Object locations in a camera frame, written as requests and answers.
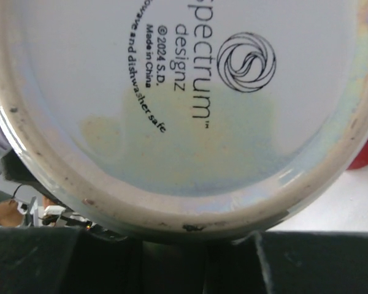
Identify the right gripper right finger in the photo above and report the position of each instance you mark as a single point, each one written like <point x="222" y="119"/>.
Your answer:
<point x="302" y="263"/>

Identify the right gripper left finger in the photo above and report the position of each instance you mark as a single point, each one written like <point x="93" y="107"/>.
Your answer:
<point x="65" y="260"/>

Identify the floral mug orange inside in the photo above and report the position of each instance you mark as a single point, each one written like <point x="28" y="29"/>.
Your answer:
<point x="185" y="120"/>

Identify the person in background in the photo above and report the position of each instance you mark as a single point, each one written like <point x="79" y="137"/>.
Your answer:
<point x="10" y="215"/>

